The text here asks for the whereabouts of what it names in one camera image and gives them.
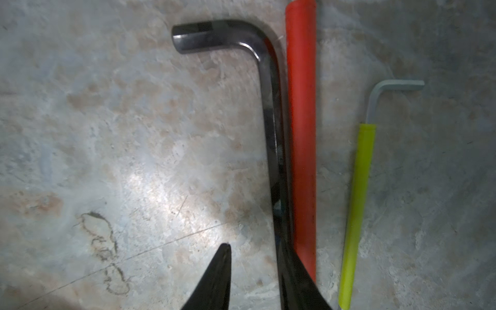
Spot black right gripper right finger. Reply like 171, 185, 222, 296
277, 244, 332, 310

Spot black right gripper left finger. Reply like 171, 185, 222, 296
182, 243, 232, 310

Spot large black hex key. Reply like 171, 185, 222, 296
171, 19, 292, 247

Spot lime green sleeved hex key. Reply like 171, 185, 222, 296
338, 80, 425, 309

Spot red sleeved hex key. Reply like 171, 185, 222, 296
285, 0, 316, 280

